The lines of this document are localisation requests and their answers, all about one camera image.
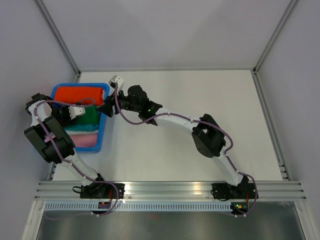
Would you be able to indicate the pink rolled t-shirt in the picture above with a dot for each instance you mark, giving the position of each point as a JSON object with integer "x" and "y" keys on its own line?
{"x": 85, "y": 140}

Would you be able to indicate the aluminium frame post left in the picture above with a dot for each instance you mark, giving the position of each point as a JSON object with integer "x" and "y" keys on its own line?
{"x": 57, "y": 35}

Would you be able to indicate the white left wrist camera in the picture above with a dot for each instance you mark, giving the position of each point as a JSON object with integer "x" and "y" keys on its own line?
{"x": 76, "y": 111}

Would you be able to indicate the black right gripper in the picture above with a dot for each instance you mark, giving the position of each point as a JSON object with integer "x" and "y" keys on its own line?
{"x": 109, "y": 103}

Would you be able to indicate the aluminium frame post right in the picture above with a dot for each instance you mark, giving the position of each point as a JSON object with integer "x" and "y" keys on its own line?
{"x": 275, "y": 34}

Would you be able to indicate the orange rolled t-shirt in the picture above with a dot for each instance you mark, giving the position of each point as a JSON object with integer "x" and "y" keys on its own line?
{"x": 73, "y": 94}

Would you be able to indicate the blue plastic bin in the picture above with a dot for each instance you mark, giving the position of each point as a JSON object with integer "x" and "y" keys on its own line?
{"x": 102, "y": 117}

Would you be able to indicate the aluminium frame post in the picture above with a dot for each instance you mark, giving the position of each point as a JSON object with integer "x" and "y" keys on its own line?
{"x": 275, "y": 34}
{"x": 57, "y": 35}

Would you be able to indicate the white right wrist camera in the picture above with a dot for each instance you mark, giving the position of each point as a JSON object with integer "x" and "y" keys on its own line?
{"x": 117, "y": 83}

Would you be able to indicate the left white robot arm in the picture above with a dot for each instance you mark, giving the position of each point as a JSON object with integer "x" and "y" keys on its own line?
{"x": 54, "y": 145}

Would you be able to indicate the white rolled t-shirt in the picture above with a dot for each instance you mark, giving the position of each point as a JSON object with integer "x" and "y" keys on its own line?
{"x": 69, "y": 132}

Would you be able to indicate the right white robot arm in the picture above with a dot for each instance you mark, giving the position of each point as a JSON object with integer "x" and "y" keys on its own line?
{"x": 208, "y": 137}

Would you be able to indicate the teal rolled t-shirt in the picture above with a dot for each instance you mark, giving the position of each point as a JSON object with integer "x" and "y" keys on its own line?
{"x": 82, "y": 127}

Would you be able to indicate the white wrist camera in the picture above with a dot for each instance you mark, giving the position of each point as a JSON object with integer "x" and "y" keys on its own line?
{"x": 117, "y": 83}
{"x": 76, "y": 111}

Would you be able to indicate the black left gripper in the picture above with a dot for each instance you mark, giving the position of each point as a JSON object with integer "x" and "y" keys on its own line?
{"x": 69, "y": 121}

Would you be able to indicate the green t-shirt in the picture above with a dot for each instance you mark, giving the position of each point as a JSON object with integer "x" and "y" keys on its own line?
{"x": 90, "y": 116}

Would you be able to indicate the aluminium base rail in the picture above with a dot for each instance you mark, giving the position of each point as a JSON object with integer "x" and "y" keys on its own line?
{"x": 181, "y": 191}

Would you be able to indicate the slotted cable duct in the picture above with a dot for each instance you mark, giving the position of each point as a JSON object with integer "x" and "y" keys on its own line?
{"x": 141, "y": 206}

